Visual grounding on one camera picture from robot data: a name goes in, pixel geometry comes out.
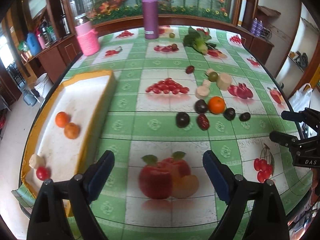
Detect pink bottle on counter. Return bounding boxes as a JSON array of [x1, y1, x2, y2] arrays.
[[36, 29, 47, 49]]

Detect grey metal kettle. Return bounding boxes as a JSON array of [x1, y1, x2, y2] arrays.
[[23, 89, 37, 107]]

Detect large beige cylinder chunk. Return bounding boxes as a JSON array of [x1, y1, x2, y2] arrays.
[[29, 154, 46, 170]]

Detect white foam tray yellow rim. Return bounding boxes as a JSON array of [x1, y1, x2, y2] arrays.
[[20, 70, 116, 198]]

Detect small beige cube chunk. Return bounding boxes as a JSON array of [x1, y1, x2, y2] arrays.
[[202, 79, 211, 88]]

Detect purple thermos bottle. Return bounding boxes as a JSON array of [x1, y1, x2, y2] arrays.
[[142, 0, 159, 40]]

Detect purple cans on shelf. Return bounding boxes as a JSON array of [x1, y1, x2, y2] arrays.
[[250, 18, 263, 37]]

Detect orange mandarin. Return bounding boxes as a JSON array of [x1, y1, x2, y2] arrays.
[[55, 112, 70, 128], [207, 96, 226, 114]]

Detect small dark plum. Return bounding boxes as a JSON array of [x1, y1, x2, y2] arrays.
[[239, 112, 251, 122]]

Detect white plastic bucket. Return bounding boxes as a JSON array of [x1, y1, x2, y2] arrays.
[[34, 73, 53, 99]]

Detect brown round fruit far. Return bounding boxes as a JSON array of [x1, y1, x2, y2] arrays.
[[171, 43, 178, 51]]

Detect green bok choy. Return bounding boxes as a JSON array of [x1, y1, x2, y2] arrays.
[[182, 26, 216, 55]]

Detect green round fruit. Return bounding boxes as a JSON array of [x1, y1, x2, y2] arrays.
[[208, 72, 219, 82]]

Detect pink jar with knit sleeve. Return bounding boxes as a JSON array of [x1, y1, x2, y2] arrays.
[[75, 16, 100, 56]]

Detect dark red jujube date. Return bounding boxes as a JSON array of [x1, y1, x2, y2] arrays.
[[196, 114, 210, 131]]

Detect blue plastic jug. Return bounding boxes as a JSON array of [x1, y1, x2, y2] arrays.
[[26, 33, 41, 56]]

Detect small orange tangerine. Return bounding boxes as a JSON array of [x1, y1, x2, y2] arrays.
[[64, 122, 80, 139]]

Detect wooden cabinet counter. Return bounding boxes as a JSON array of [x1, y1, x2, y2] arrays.
[[22, 34, 81, 83]]

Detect tiny beige chunk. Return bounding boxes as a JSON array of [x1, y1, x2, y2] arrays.
[[206, 68, 215, 76]]

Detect red tomato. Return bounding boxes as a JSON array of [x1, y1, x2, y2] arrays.
[[36, 166, 50, 181]]

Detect far red jujube date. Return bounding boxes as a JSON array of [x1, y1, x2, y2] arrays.
[[185, 65, 195, 74]]

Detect beige round chunk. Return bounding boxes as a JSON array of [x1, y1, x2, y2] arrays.
[[195, 86, 210, 99]]

